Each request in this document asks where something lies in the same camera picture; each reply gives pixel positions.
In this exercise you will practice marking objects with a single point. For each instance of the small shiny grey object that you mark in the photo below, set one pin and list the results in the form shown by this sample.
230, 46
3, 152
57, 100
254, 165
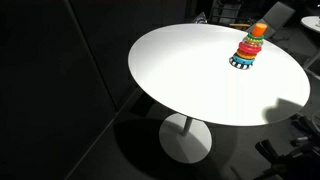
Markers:
201, 17

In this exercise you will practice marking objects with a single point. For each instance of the orange wooden bar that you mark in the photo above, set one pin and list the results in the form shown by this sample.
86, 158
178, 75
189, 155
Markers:
240, 25

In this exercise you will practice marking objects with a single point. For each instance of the grey chair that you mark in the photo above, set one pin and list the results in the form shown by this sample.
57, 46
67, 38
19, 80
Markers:
279, 15

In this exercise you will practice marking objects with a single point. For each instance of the grey table leg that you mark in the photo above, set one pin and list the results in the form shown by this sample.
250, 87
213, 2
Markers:
310, 60

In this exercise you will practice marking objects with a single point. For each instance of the black equipment with orange part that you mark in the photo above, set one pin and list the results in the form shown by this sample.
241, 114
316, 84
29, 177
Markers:
300, 160

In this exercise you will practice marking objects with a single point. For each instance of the small white round table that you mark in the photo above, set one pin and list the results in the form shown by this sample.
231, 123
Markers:
313, 23

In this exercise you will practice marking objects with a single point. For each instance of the white table pedestal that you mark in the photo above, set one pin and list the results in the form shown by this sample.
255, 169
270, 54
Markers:
186, 146

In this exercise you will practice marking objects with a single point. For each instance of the dark metal chair frame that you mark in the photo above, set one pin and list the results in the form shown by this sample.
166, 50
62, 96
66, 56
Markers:
226, 11

